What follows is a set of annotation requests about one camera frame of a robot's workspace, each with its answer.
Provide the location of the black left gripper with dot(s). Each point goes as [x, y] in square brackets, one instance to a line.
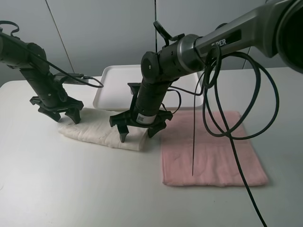
[53, 107]

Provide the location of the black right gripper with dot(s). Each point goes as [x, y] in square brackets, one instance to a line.
[134, 118]

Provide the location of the cream white towel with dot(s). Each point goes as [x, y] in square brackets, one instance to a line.
[94, 127]

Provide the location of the pink towel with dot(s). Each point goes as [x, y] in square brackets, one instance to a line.
[214, 162]

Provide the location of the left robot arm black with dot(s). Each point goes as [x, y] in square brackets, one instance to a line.
[30, 59]

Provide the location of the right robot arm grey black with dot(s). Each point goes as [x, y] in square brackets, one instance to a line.
[275, 28]

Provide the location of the white rectangular plastic tray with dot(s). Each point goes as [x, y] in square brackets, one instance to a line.
[116, 94]

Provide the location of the thin black cable tie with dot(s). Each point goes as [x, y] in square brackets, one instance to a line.
[194, 118]

